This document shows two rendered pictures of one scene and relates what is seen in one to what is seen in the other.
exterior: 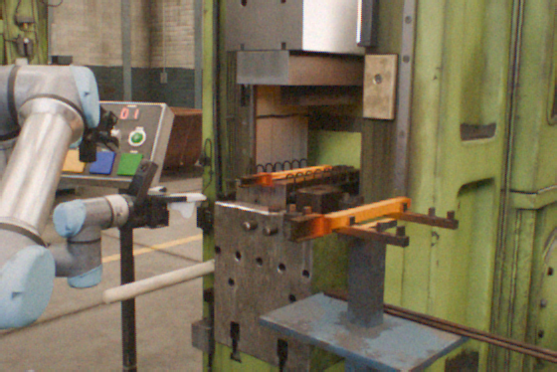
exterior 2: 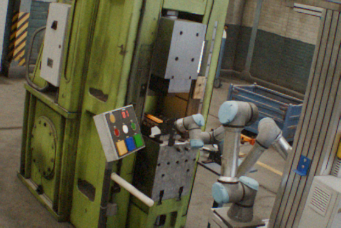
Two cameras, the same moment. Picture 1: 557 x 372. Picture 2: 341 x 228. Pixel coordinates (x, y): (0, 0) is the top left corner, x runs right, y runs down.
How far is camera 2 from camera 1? 353 cm
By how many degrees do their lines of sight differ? 80
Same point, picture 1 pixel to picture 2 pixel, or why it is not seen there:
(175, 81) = not seen: outside the picture
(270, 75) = (182, 88)
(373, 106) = (197, 94)
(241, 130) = (137, 108)
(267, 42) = (184, 75)
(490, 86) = not seen: hidden behind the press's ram
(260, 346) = (172, 194)
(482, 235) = not seen: hidden behind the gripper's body
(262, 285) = (176, 171)
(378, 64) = (201, 80)
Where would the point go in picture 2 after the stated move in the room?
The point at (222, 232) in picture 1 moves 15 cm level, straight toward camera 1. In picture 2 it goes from (162, 156) to (183, 160)
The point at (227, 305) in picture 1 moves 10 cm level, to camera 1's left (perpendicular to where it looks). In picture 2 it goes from (159, 185) to (156, 191)
